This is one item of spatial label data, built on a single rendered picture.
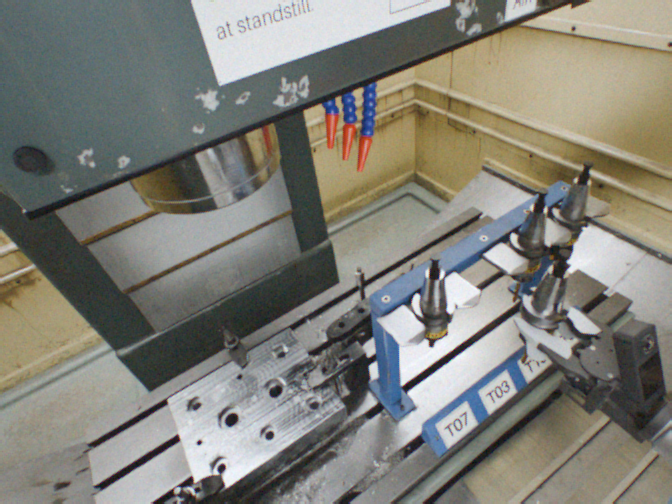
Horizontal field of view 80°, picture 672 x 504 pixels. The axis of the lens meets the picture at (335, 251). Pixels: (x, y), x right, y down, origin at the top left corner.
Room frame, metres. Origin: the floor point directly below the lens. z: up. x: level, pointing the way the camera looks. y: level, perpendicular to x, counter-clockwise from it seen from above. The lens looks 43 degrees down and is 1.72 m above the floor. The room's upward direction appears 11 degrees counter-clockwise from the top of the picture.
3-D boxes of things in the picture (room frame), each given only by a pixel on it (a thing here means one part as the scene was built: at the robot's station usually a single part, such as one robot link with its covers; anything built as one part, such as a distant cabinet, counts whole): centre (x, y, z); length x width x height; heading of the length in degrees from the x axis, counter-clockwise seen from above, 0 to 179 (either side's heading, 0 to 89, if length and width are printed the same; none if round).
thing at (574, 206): (0.52, -0.43, 1.26); 0.04 x 0.04 x 0.07
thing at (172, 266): (0.80, 0.31, 1.16); 0.48 x 0.05 x 0.51; 115
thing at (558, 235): (0.50, -0.38, 1.21); 0.07 x 0.05 x 0.01; 25
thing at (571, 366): (0.27, -0.29, 1.19); 0.09 x 0.05 x 0.02; 39
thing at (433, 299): (0.38, -0.13, 1.26); 0.04 x 0.04 x 0.07
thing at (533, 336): (0.31, -0.27, 1.17); 0.09 x 0.03 x 0.06; 39
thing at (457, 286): (0.40, -0.18, 1.21); 0.07 x 0.05 x 0.01; 25
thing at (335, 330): (0.61, -0.06, 0.93); 0.26 x 0.05 x 0.06; 120
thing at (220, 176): (0.40, 0.12, 1.56); 0.16 x 0.16 x 0.12
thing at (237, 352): (0.55, 0.26, 0.97); 0.13 x 0.03 x 0.15; 25
